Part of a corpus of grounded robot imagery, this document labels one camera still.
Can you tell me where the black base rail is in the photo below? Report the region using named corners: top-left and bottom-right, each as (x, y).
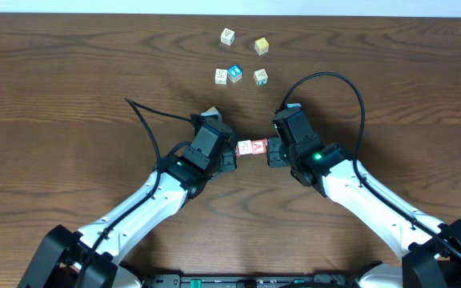
top-left (142, 274), bottom-right (359, 288)

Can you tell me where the white dragonfly block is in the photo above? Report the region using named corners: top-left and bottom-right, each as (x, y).
top-left (202, 106), bottom-right (222, 121)

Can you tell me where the red A block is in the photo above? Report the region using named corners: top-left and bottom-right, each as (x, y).
top-left (251, 138), bottom-right (267, 154)

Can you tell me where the blue top block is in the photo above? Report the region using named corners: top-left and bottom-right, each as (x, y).
top-left (227, 65), bottom-right (243, 83)

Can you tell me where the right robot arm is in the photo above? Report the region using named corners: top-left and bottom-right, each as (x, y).
top-left (267, 137), bottom-right (461, 287)

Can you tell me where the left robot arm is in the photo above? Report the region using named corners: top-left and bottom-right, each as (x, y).
top-left (19, 131), bottom-right (237, 287)

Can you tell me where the right black cable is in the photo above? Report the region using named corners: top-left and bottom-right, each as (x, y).
top-left (278, 71), bottom-right (461, 288)

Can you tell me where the white block green side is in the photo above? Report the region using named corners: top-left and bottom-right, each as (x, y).
top-left (254, 69), bottom-right (269, 86)

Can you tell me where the white block number four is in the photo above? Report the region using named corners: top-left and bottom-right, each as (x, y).
top-left (214, 69), bottom-right (228, 85)

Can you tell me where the white block yellow side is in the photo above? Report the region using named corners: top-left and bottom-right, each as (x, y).
top-left (237, 140), bottom-right (253, 156)

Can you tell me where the white block top left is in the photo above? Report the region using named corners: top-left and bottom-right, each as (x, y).
top-left (220, 28), bottom-right (235, 46)

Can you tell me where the yellow top block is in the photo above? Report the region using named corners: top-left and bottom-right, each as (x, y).
top-left (255, 38), bottom-right (270, 55)

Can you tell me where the black cable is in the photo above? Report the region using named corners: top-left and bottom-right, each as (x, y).
top-left (72, 97), bottom-right (195, 288)
top-left (278, 71), bottom-right (461, 288)

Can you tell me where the left black cable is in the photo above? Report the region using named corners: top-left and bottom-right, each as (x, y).
top-left (72, 97), bottom-right (195, 288)

